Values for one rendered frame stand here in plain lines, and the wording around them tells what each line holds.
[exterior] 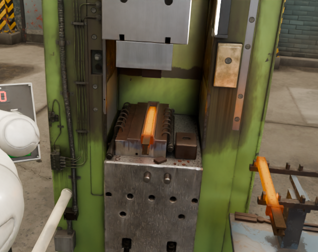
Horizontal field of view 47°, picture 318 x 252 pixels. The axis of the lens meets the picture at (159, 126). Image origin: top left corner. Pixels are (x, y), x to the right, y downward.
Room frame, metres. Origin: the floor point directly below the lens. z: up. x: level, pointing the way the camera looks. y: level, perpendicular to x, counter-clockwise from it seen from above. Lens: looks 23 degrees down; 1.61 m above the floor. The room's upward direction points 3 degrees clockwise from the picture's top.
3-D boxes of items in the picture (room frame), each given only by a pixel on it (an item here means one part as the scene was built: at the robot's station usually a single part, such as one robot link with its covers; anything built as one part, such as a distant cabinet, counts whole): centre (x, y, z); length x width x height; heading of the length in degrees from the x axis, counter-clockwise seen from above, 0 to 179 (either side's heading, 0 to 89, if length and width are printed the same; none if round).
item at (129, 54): (1.50, 0.06, 1.32); 0.42 x 0.20 x 0.10; 179
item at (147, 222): (1.51, 0.01, 0.69); 0.56 x 0.38 x 0.45; 179
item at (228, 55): (1.41, -0.25, 1.27); 0.09 x 0.02 x 0.17; 89
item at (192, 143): (1.34, -0.11, 0.95); 0.12 x 0.08 x 0.06; 179
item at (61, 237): (1.41, 0.42, 0.36); 0.09 x 0.07 x 0.12; 89
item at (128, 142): (1.50, 0.06, 0.96); 0.42 x 0.20 x 0.09; 179
